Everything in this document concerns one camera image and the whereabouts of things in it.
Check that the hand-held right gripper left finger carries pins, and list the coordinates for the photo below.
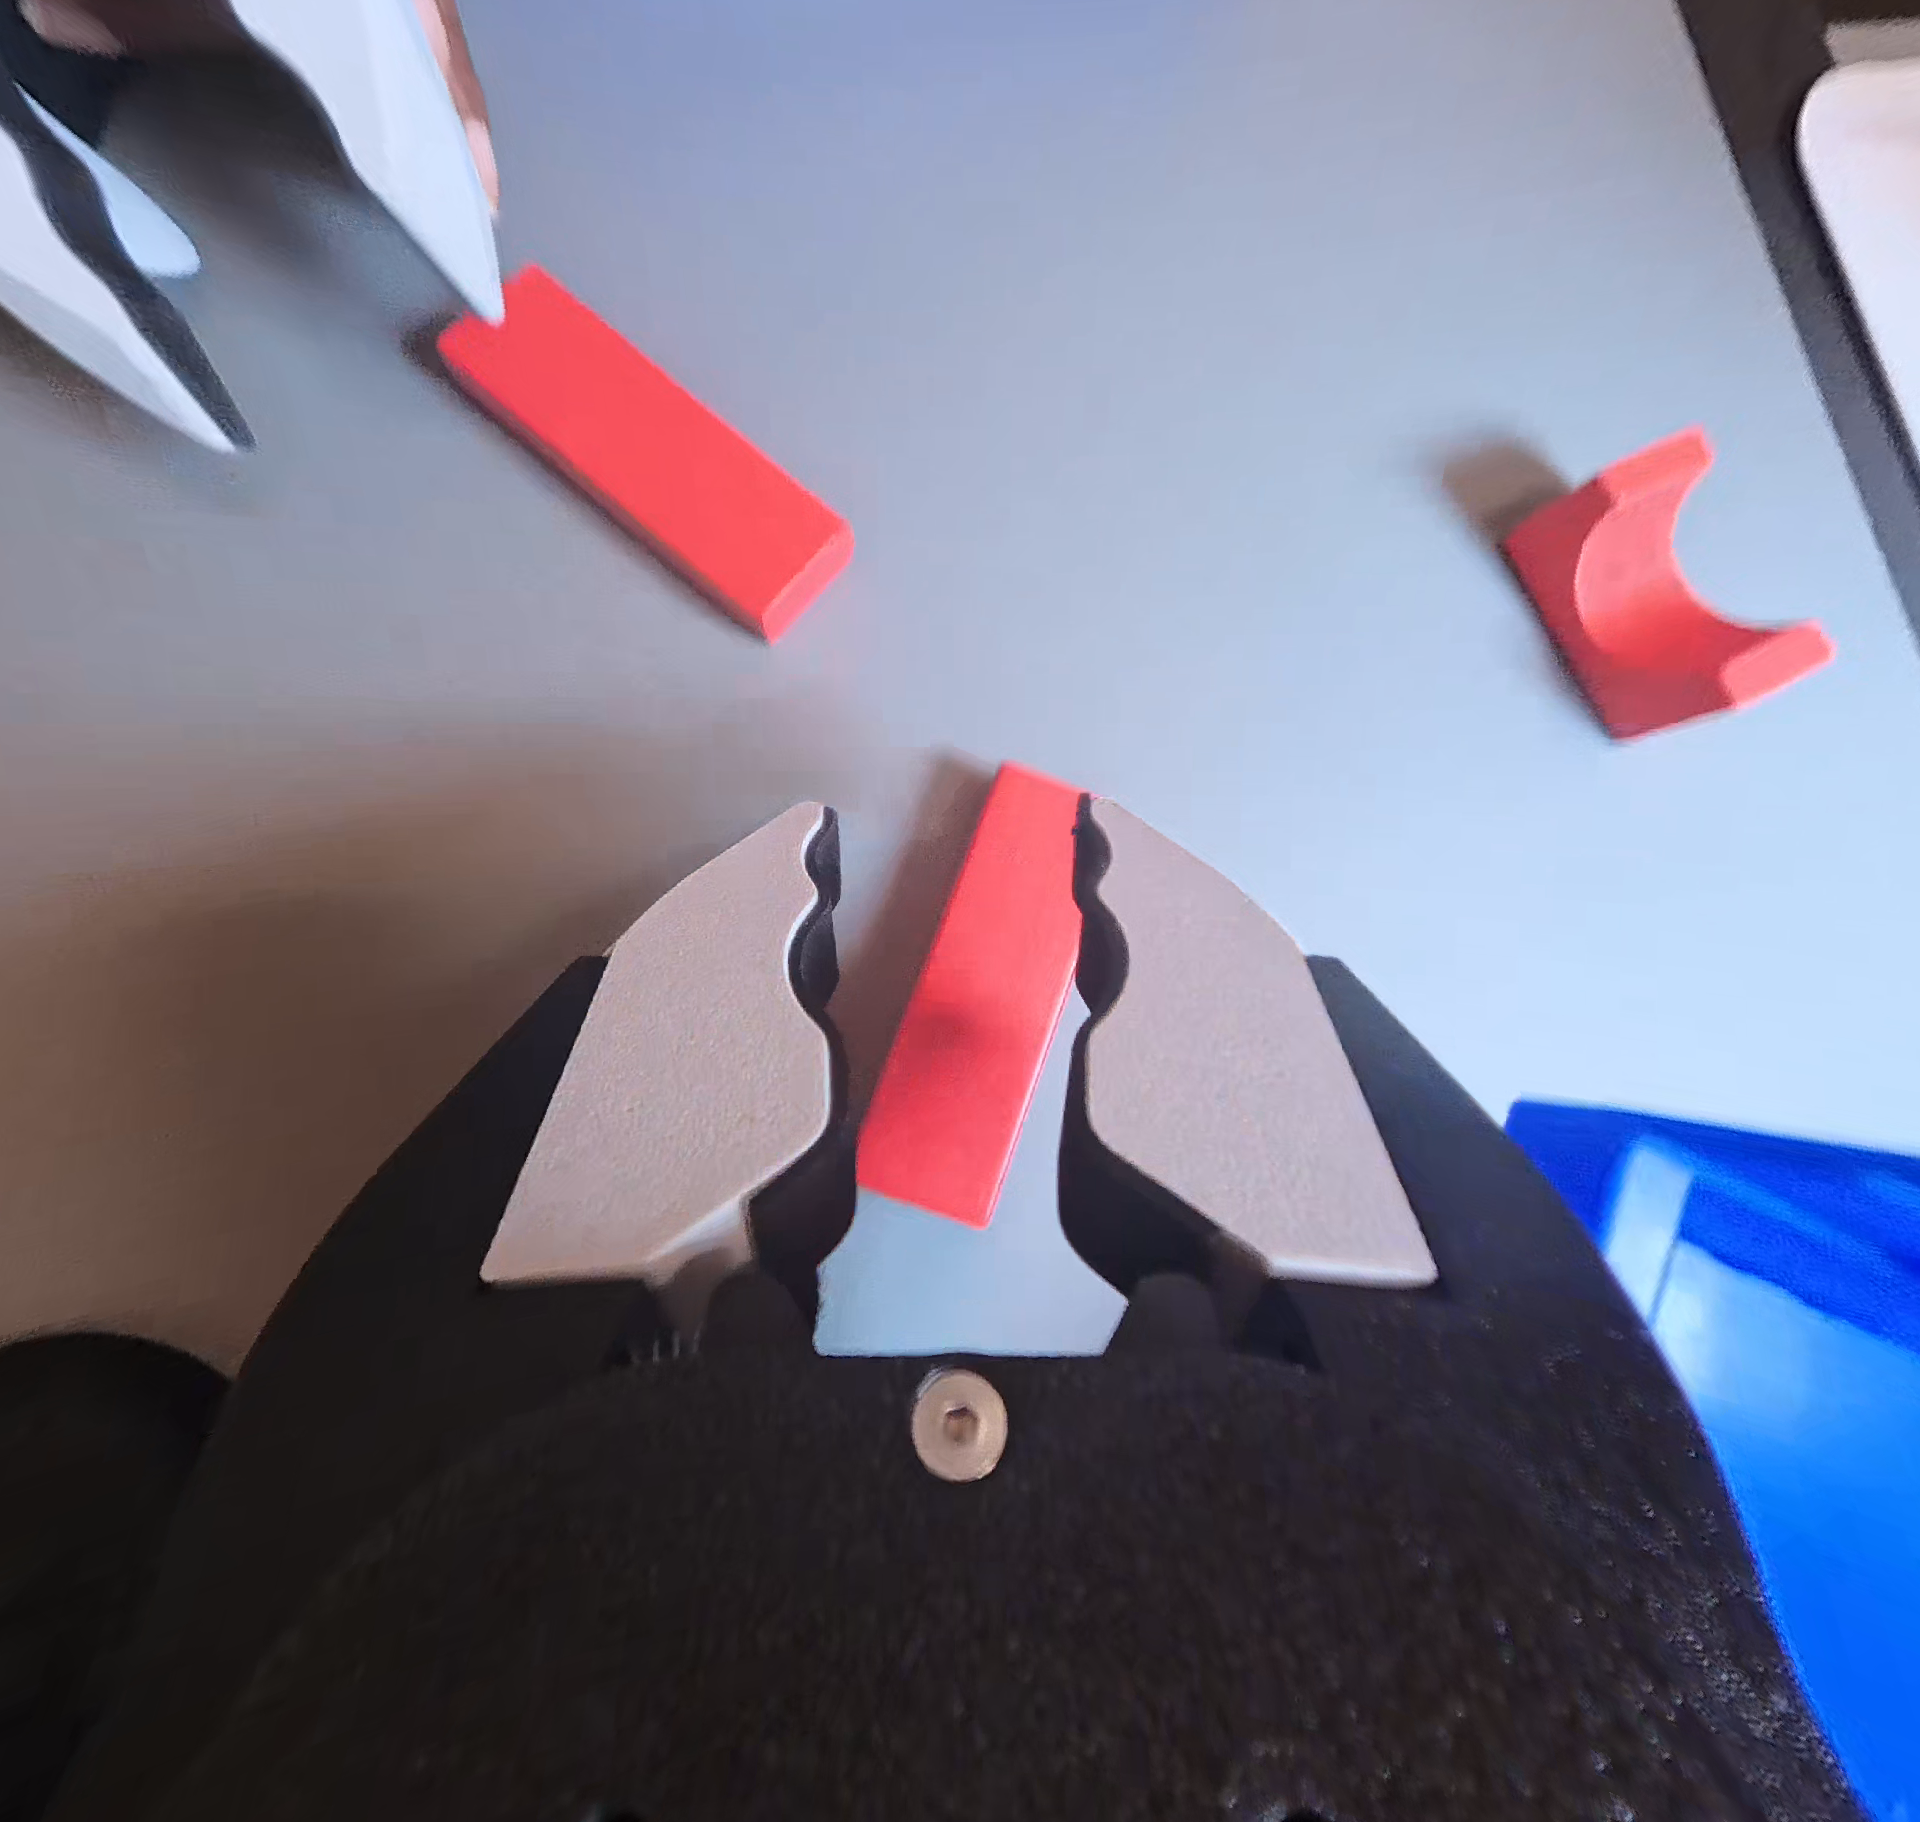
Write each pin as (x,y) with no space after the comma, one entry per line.
(675,1073)

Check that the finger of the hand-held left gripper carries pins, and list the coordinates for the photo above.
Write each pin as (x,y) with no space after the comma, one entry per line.
(360,82)
(60,306)

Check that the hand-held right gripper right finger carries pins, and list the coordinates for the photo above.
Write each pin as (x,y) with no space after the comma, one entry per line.
(1245,1086)

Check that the red rectangular wooden block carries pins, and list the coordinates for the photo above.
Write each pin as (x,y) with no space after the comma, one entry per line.
(975,1012)
(644,451)

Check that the red arch wooden block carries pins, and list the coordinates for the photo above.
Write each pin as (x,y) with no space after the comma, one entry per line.
(1590,623)

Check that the blue plastic bin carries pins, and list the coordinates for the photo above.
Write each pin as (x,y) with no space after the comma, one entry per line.
(1801,1402)

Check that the person's left hand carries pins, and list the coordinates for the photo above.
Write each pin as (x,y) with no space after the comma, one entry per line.
(464,82)

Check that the dark cloth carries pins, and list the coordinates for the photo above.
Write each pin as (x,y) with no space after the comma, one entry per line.
(75,1523)

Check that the white document stand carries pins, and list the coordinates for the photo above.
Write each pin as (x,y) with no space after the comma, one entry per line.
(1874,202)

